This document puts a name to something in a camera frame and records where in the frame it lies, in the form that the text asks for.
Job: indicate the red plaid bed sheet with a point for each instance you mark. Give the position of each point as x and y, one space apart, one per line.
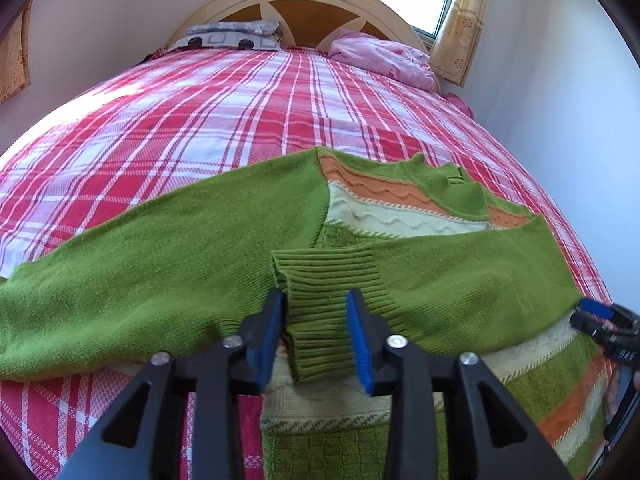
225 110

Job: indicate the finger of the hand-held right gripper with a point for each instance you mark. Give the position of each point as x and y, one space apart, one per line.
590 327
596 309

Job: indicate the green striped knit sweater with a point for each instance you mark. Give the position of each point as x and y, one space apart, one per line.
200 240

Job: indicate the pink quilt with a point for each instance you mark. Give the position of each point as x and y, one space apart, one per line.
385 60

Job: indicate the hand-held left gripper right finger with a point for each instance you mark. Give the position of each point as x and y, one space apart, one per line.
361 340

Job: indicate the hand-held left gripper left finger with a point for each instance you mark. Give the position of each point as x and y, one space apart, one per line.
267 340

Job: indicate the yellow patterned curtain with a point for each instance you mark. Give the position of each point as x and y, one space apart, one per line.
462 35
15 55

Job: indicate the cream and orange headboard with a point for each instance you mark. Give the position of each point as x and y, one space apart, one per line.
300 15

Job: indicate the grey patterned pillow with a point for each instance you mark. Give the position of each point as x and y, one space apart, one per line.
225 35

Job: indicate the pink cloth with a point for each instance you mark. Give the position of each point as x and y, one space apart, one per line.
461 105

